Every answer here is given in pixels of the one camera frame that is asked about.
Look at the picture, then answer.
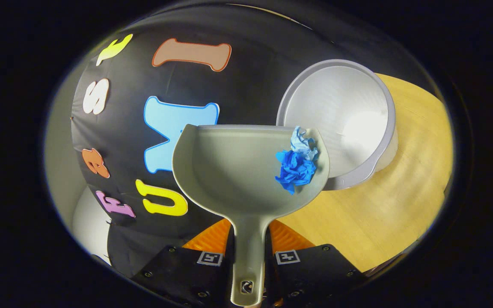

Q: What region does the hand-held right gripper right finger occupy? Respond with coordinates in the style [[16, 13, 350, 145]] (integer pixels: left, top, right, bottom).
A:
[[264, 219, 369, 308]]

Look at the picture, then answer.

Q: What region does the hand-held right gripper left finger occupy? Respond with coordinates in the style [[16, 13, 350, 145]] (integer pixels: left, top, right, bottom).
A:
[[131, 219, 235, 308]]

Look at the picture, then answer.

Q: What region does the dark blue paper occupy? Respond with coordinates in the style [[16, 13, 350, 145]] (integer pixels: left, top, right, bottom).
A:
[[275, 149, 318, 195]]

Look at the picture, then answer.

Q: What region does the grey plastic dustpan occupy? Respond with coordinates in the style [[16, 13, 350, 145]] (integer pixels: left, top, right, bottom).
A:
[[172, 124, 330, 307]]

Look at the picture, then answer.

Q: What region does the light blue paper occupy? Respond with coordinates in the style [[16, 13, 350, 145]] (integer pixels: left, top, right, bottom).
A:
[[290, 126, 320, 161]]

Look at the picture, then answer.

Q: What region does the white ribbed garbage bin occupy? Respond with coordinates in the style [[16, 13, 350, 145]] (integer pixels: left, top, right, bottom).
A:
[[276, 59, 399, 191]]

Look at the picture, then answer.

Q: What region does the black backdrop cloth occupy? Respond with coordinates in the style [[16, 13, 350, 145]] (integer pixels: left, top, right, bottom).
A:
[[71, 4, 444, 278]]

